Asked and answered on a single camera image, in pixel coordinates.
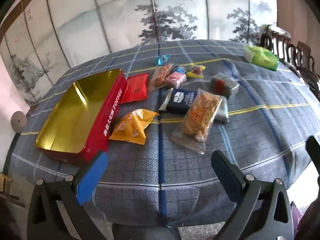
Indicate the green tissue pack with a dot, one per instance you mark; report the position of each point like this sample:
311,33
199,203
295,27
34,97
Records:
262,57

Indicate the pink candy packet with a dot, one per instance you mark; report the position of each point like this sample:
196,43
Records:
175,78

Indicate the red snack packet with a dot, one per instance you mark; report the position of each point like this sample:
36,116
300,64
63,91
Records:
135,87

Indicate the round grey disc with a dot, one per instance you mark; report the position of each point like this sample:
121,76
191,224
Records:
18,121

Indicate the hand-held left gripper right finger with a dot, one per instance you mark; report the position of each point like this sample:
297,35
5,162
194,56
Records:
225,172

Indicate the silver snack packet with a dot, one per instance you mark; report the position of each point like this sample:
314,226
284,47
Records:
222,112

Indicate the yellow candy packet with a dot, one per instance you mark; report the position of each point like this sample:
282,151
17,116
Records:
196,72

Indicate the small blue candy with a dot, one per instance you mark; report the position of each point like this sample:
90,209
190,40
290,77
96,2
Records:
179,68

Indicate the dark blue snack packet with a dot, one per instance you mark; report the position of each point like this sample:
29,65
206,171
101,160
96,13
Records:
178,100

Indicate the blue checked tablecloth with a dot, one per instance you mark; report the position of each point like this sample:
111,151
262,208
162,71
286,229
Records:
250,135

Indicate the small clear fried snack packet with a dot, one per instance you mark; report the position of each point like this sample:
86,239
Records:
158,76

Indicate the blue plum candy packet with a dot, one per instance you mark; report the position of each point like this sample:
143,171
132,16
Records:
161,60

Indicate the orange snack packet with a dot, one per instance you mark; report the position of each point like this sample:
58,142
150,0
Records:
130,130

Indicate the red tin box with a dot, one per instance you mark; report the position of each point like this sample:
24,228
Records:
75,112

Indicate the painted folding screen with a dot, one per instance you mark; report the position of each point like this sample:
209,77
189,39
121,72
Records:
100,17

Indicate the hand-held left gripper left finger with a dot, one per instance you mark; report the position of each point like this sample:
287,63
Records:
92,177

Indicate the large clear fried snack packet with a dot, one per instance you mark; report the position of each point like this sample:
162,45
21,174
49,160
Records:
200,115

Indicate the dark grey snack packet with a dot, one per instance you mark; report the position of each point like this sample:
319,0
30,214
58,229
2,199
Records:
222,86

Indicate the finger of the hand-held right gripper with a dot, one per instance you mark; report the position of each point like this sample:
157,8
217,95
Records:
314,152

